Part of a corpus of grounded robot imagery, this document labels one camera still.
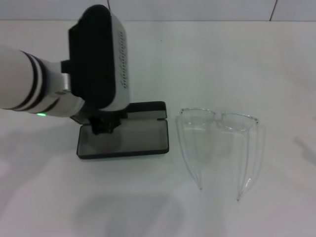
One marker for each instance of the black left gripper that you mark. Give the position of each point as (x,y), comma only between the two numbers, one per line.
(103,124)

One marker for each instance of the black glasses case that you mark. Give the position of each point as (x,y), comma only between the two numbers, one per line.
(138,138)

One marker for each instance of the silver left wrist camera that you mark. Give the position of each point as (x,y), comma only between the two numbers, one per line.
(93,49)

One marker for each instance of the clear white glasses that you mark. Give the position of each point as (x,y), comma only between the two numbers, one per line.
(218,116)

